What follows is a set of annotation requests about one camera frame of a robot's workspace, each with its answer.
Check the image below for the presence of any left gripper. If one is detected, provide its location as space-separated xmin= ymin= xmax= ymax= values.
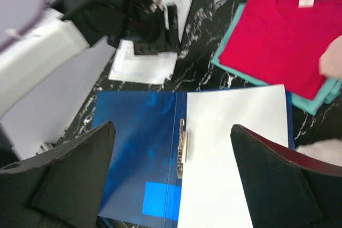
xmin=88 ymin=0 xmax=181 ymax=55

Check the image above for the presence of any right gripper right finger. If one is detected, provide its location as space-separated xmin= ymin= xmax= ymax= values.
xmin=230 ymin=124 xmax=341 ymax=227

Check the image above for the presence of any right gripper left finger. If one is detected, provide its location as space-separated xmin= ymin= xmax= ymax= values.
xmin=1 ymin=121 xmax=115 ymax=227

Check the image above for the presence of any printed paper stack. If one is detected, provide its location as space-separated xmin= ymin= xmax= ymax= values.
xmin=108 ymin=0 xmax=192 ymax=85

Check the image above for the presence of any white paper sheets stack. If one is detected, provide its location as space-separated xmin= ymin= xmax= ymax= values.
xmin=178 ymin=85 xmax=289 ymax=227

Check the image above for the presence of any blue plastic folder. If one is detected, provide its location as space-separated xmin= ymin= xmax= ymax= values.
xmin=92 ymin=91 xmax=294 ymax=227

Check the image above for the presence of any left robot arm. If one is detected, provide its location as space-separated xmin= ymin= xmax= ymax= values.
xmin=1 ymin=0 xmax=179 ymax=160

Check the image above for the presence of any teal folded shirt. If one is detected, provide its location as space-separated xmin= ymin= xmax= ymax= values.
xmin=211 ymin=3 xmax=341 ymax=115

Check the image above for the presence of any red folded shirt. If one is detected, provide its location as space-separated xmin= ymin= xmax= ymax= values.
xmin=219 ymin=0 xmax=341 ymax=100

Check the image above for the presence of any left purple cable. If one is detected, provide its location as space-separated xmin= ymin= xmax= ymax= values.
xmin=0 ymin=0 xmax=54 ymax=50

